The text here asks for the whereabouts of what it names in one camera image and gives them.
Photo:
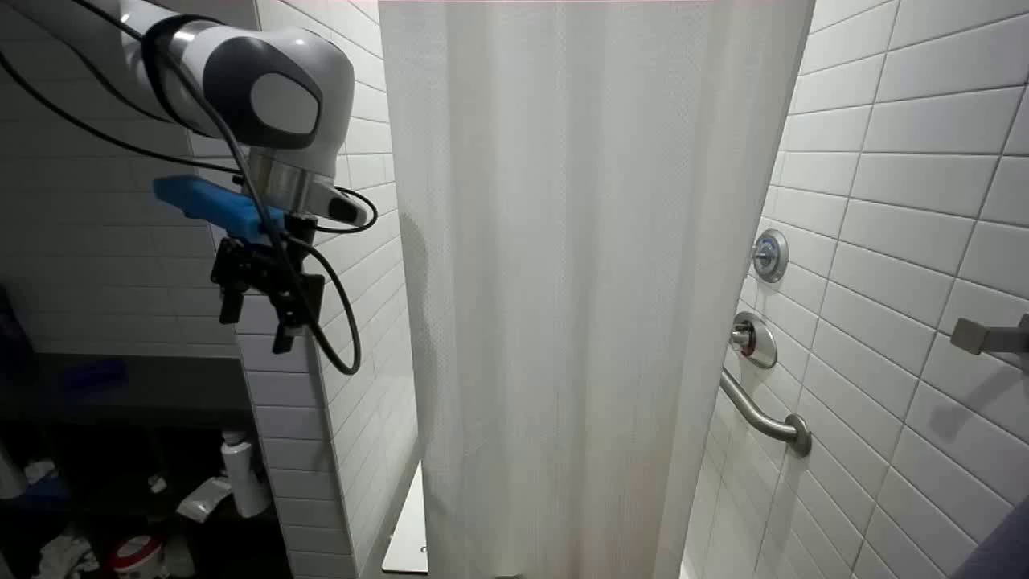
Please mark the round chrome shower valve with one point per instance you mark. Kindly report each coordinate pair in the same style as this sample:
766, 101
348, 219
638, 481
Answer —
769, 255

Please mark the white grey spray nozzle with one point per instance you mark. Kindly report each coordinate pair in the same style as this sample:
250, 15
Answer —
205, 501

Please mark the white tub ledge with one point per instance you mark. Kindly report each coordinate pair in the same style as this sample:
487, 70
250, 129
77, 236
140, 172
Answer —
410, 529

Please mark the chrome grab bar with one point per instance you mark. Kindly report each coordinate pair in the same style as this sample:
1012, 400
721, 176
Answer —
760, 413

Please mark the blue grey hanging towel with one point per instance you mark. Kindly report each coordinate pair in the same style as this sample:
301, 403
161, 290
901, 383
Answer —
1002, 548

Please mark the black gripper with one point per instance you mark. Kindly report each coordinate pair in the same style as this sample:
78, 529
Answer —
282, 270

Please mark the white shower curtain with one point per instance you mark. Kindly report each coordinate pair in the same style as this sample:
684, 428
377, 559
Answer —
581, 290

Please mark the white plastic bottle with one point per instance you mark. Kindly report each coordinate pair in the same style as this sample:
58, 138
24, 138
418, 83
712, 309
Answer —
247, 478

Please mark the red white container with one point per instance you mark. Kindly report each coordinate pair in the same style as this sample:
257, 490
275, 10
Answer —
137, 555

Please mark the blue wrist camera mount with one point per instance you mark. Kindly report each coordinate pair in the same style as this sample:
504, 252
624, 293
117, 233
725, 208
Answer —
212, 202

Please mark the grey wall hook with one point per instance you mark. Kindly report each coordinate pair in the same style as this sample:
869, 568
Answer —
992, 340

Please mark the dark storage shelf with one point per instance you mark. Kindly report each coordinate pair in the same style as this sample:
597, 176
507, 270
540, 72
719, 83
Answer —
140, 388

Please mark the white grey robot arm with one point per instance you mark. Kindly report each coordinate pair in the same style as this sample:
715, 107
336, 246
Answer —
277, 97

